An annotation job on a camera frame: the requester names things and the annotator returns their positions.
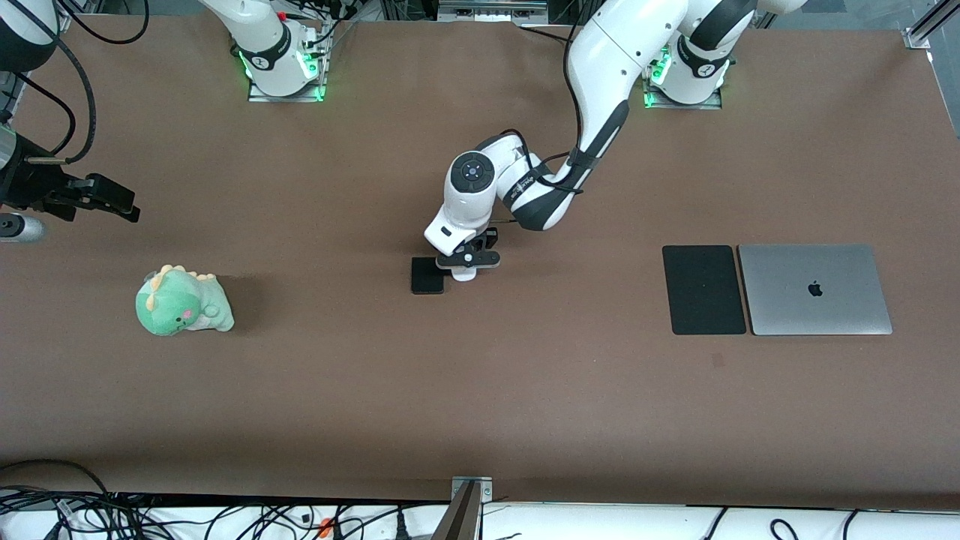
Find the metal table edge bracket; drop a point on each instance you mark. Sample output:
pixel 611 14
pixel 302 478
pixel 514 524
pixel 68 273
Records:
pixel 484 487

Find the black mouse pad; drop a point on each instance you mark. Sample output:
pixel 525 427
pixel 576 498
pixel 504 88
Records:
pixel 703 289

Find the dark camera mount pole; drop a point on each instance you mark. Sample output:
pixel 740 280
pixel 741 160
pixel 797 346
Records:
pixel 457 517

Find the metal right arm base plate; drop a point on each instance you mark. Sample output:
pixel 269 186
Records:
pixel 289 95

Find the aluminium frame profile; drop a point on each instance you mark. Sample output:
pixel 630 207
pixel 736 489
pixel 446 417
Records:
pixel 930 22

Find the green dinosaur plush toy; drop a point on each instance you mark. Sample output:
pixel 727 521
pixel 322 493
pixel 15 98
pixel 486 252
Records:
pixel 180 304

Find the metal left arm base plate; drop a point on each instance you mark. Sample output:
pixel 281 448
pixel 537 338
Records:
pixel 679 106

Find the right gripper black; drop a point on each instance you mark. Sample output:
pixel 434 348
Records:
pixel 30 187

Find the grey metal rail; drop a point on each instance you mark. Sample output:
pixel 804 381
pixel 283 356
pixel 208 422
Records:
pixel 491 9

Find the silver closed laptop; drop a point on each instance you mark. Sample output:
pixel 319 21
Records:
pixel 814 289

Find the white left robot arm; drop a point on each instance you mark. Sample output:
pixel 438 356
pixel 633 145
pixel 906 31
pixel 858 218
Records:
pixel 607 52

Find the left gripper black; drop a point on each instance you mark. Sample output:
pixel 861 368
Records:
pixel 489 238

